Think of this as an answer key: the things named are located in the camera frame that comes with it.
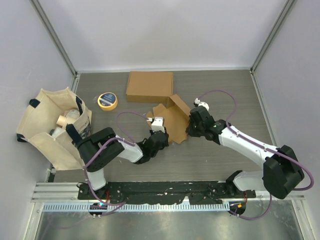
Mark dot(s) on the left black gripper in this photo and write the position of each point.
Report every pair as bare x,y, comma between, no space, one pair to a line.
166,144

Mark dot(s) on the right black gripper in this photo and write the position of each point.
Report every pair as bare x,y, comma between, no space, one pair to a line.
190,130

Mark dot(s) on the large brown cardboard box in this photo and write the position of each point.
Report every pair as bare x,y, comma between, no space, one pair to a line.
149,86

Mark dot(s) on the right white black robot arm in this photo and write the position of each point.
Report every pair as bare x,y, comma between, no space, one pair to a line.
279,173

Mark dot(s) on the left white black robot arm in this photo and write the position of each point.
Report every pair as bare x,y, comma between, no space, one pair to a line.
99,149

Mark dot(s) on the yellow masking tape roll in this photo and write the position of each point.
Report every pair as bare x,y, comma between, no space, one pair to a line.
107,101

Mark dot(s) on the cardboard tube in bag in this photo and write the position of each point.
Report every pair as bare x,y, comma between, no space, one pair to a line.
62,121

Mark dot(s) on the beige canvas tote bag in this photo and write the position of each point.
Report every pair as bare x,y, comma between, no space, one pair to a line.
41,117

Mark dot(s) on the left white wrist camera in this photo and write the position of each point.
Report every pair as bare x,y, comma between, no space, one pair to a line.
157,124

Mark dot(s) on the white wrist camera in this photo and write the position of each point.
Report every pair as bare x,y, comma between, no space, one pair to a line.
197,102
157,124

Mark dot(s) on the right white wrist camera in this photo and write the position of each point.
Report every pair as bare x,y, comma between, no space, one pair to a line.
197,102

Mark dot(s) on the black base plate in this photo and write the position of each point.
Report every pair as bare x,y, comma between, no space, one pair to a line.
171,192

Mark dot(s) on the white slotted cable duct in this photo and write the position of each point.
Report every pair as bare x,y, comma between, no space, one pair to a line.
185,206

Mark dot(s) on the right aluminium frame post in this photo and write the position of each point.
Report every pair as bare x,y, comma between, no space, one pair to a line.
285,11

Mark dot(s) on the aluminium frame post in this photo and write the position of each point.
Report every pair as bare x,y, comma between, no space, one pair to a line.
285,11
53,35

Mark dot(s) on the left aluminium frame post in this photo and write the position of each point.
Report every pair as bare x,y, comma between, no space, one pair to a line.
53,35

